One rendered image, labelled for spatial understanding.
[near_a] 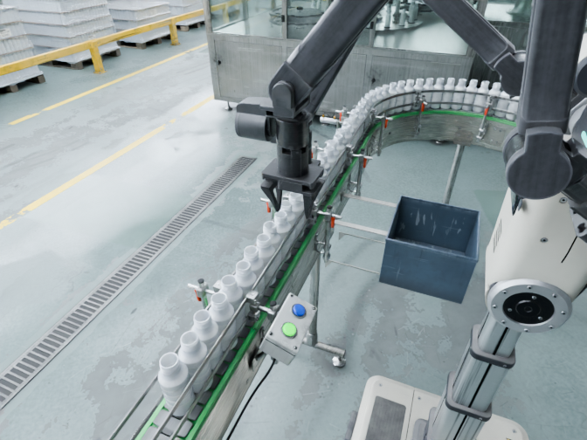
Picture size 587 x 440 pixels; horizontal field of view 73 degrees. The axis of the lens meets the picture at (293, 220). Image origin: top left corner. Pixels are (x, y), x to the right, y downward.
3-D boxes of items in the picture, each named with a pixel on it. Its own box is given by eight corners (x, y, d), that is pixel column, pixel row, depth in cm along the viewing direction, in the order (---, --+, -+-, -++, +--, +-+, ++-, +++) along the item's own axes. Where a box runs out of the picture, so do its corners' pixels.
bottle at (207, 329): (225, 350, 99) (217, 305, 89) (221, 372, 94) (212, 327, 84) (202, 349, 99) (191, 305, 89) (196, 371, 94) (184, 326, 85)
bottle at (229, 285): (251, 324, 106) (246, 279, 96) (232, 337, 102) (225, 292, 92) (237, 312, 109) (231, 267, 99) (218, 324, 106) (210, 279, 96)
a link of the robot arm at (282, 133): (302, 119, 64) (314, 106, 68) (263, 113, 66) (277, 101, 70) (301, 157, 68) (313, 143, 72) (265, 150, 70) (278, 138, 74)
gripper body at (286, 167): (312, 192, 71) (313, 154, 66) (260, 182, 74) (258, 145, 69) (324, 175, 75) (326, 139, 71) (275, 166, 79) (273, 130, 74)
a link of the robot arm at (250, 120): (292, 84, 59) (311, 69, 66) (223, 76, 63) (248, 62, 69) (292, 156, 66) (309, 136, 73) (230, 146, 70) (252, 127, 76)
